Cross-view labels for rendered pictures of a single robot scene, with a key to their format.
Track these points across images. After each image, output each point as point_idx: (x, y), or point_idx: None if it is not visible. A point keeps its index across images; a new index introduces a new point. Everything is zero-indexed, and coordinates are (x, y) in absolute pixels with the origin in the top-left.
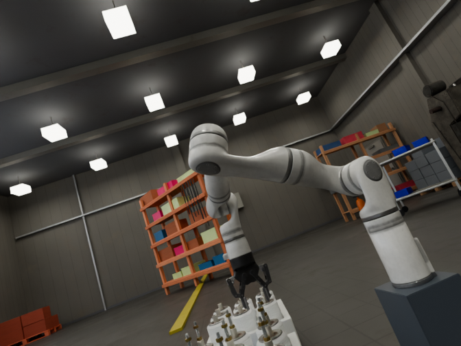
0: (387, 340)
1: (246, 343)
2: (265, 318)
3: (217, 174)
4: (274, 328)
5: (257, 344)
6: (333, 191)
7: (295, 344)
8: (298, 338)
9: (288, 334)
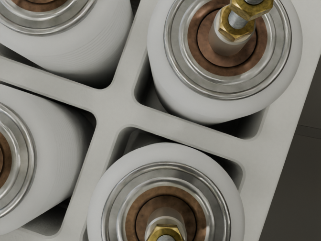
0: None
1: (80, 52)
2: (225, 46)
3: None
4: (231, 115)
5: (90, 224)
6: None
7: (272, 137)
8: None
9: (304, 0)
